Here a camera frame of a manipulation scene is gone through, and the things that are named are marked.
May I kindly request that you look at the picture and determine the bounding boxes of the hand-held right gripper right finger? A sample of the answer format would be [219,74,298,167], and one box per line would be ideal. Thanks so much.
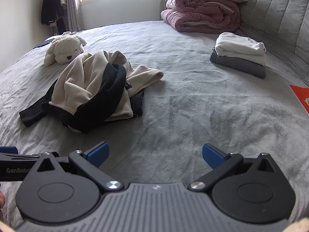
[188,143,284,191]

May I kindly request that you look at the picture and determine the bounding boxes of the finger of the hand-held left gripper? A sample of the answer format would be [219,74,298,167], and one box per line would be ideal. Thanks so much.
[0,146,46,163]

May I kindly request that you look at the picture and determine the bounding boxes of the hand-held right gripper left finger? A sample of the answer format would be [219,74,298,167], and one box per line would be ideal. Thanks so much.
[30,141,124,191]

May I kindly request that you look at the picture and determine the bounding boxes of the beige and black raglan sweatshirt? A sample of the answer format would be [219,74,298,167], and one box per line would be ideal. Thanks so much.
[19,50,165,134]

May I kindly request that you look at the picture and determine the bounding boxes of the dark hanging clothes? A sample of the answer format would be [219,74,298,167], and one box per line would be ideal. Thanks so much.
[41,0,67,27]

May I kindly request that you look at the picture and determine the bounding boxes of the grey bed sheet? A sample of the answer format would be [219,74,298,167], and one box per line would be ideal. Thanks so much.
[0,19,309,228]

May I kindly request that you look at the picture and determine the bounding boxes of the grey folded garment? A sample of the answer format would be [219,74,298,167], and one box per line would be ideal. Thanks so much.
[210,48,267,79]

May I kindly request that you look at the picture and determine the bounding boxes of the red book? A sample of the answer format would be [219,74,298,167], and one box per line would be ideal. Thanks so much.
[289,84,309,114]

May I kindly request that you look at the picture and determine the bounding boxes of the white folded garment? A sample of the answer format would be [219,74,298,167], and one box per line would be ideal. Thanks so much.
[214,32,267,66]

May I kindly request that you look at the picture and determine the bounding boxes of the white plush dog toy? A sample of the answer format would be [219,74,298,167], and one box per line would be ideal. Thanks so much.
[43,34,87,66]

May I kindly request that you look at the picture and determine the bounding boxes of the dark flat device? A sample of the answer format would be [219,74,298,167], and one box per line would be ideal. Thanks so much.
[34,37,56,49]

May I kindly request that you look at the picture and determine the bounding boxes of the pink folded quilt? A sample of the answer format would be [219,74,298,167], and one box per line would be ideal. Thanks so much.
[160,0,242,33]

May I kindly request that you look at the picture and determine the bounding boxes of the grey quilted headboard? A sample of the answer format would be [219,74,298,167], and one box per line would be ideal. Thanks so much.
[224,0,309,87]

